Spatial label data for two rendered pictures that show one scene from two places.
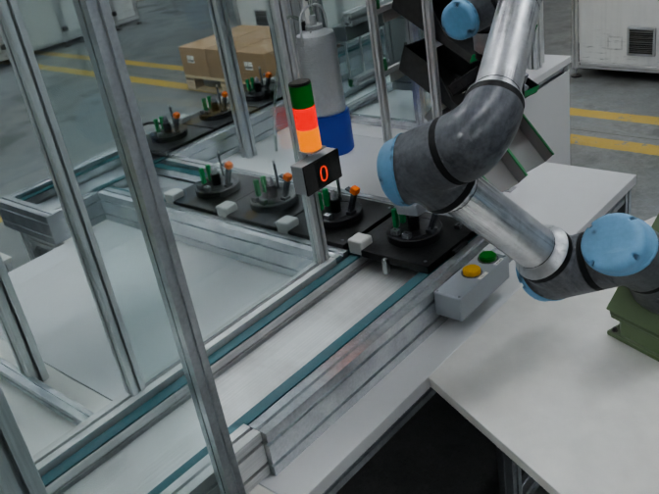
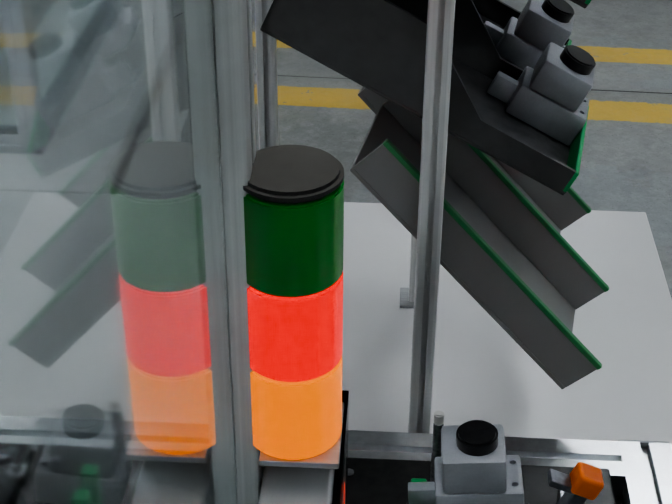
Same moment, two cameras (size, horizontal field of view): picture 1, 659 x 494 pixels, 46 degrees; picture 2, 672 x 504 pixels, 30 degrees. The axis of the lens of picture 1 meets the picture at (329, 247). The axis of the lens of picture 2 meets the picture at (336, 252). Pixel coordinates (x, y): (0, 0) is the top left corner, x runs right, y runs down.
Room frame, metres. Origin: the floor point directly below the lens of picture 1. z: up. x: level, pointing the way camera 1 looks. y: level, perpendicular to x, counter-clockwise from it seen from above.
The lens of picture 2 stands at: (1.27, 0.33, 1.69)
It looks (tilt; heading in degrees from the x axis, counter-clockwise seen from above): 32 degrees down; 318
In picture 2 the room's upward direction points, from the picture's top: straight up
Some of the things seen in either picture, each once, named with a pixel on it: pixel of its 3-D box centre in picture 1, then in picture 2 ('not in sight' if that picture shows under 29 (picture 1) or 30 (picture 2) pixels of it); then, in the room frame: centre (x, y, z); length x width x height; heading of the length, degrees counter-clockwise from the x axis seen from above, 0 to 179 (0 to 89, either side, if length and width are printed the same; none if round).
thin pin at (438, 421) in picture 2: not in sight; (436, 455); (1.77, -0.23, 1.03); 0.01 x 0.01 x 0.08
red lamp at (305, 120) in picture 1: (305, 117); (292, 312); (1.66, 0.00, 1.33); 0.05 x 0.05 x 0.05
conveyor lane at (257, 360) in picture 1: (334, 312); not in sight; (1.52, 0.01, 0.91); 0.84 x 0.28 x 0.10; 135
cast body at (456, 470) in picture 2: (406, 198); (464, 469); (1.72, -0.21, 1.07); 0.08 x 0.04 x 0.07; 45
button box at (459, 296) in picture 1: (473, 283); not in sight; (1.50, -0.31, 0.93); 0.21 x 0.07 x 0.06; 135
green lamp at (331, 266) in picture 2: (301, 95); (290, 225); (1.66, 0.00, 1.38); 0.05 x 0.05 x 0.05
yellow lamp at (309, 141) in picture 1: (309, 137); (293, 392); (1.66, 0.00, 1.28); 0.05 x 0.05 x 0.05
